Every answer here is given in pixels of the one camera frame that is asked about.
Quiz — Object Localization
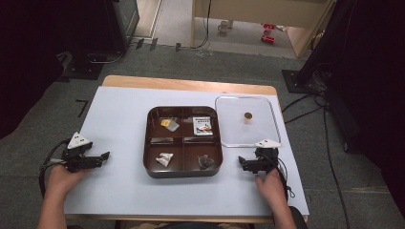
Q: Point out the black floor cables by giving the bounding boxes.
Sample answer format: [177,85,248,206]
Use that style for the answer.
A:
[281,71,352,229]

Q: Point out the clear lid with gold knob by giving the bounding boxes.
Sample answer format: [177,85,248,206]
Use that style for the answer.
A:
[214,94,283,149]

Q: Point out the person's clothing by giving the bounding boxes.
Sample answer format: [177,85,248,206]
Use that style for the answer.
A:
[115,219,256,229]

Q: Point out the dark tea packet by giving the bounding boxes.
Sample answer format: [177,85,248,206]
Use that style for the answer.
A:
[197,154,215,171]

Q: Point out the white table mat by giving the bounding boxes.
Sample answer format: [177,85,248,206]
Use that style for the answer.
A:
[64,85,310,218]

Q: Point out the black curtain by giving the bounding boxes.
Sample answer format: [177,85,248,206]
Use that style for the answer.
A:
[294,0,405,220]

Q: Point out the light wooden desk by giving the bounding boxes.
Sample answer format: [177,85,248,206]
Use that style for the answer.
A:
[190,0,337,59]

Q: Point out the grey mug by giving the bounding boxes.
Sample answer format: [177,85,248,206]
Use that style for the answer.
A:
[217,20,231,35]

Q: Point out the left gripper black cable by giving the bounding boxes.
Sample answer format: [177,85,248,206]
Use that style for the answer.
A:
[38,138,71,198]

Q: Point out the person's right hand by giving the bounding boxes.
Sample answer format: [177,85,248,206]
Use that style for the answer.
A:
[254,168,289,212]

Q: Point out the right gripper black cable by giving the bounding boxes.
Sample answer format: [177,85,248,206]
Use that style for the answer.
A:
[261,149,296,202]

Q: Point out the person's left hand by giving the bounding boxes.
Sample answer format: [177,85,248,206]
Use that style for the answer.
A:
[44,164,93,200]

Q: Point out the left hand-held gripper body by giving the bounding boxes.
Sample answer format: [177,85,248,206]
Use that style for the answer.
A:
[61,132,105,174]

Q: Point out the black hanging cable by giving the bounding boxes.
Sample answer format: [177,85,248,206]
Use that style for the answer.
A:
[190,0,213,51]

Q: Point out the black stand base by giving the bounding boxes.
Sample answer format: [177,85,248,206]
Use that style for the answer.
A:
[281,69,329,94]

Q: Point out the black cabinet with stand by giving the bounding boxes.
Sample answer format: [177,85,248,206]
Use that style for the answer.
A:
[56,0,141,81]

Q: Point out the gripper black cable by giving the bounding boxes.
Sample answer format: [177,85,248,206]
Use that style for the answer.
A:
[261,149,296,202]
[38,138,71,198]

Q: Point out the white printed tea packet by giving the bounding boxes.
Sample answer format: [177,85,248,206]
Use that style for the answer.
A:
[192,115,214,136]

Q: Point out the silver foil tea packet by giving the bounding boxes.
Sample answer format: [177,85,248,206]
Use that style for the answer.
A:
[155,152,175,168]

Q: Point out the brown four-compartment tray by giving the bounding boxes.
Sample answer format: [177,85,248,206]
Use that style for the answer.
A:
[142,105,224,179]

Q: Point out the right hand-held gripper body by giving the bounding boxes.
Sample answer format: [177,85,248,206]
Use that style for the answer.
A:
[251,138,283,175]

